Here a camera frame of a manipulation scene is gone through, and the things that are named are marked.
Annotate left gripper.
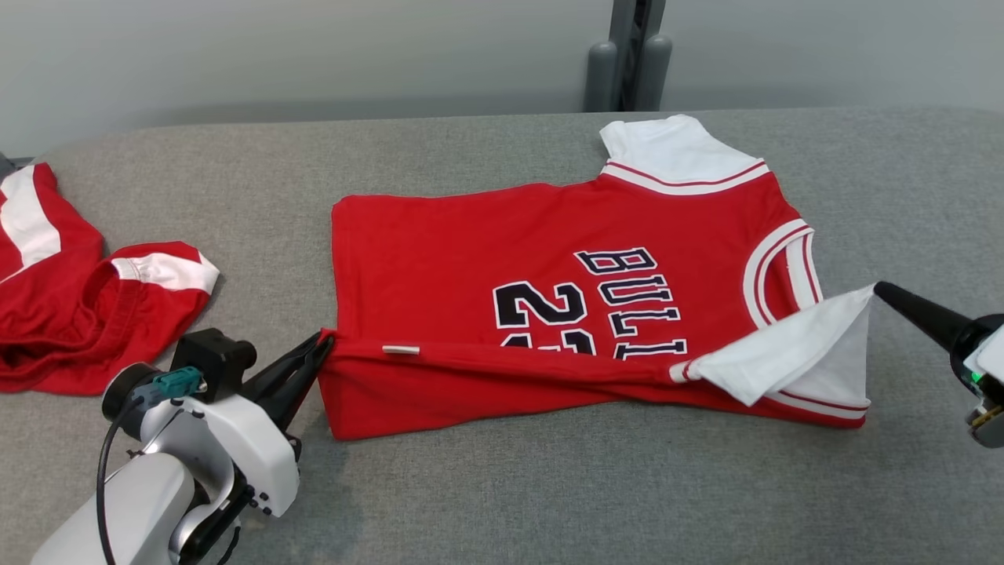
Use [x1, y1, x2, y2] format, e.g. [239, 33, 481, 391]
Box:
[102, 331, 336, 519]

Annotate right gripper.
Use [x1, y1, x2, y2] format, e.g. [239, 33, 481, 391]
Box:
[873, 280, 1004, 409]

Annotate red Bulls jersey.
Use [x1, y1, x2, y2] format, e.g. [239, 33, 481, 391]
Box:
[318, 114, 877, 442]

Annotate red shorts with white stripes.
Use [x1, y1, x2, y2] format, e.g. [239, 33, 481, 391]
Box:
[0, 161, 221, 396]

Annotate grey double-post stand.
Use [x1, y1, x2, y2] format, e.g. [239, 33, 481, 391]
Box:
[582, 0, 674, 112]

